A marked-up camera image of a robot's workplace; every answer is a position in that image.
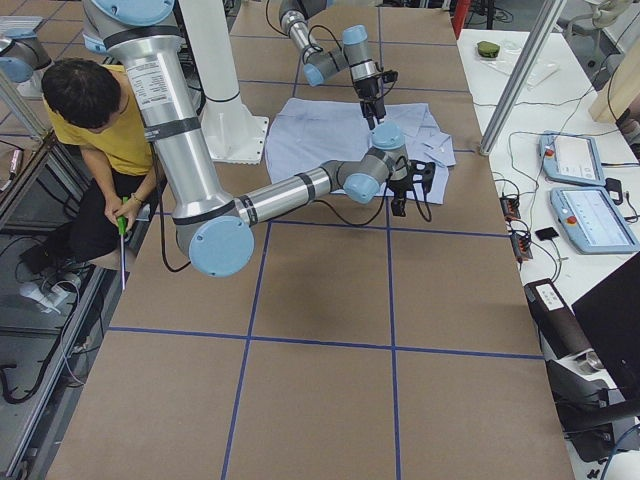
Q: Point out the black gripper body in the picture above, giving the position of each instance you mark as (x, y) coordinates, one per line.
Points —
(399, 188)
(366, 89)

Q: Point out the light blue striped shirt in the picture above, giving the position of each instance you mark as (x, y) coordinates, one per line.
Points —
(307, 133)

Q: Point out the green cloth pouch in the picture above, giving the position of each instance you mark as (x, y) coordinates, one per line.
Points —
(488, 50)

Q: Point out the small black adapter box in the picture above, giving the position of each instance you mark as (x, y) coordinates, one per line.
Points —
(548, 233)

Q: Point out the upper teach pendant tablet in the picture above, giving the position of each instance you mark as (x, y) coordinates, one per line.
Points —
(572, 159)

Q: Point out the teach pendant tablet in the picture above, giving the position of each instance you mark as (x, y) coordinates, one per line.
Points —
(591, 220)
(572, 159)

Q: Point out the lower teach pendant tablet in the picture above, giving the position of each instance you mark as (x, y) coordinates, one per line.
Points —
(591, 220)

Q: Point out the black monitor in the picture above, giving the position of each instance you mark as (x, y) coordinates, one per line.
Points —
(609, 316)

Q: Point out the person in yellow shirt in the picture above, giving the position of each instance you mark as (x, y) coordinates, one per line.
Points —
(94, 107)

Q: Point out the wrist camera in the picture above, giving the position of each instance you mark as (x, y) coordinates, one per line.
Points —
(388, 77)
(422, 172)

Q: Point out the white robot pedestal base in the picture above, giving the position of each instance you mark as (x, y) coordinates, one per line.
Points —
(232, 133)

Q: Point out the aluminium frame post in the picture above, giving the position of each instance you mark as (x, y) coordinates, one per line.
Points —
(536, 40)

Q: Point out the green handled tool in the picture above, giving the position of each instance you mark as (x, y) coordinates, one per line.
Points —
(122, 223)

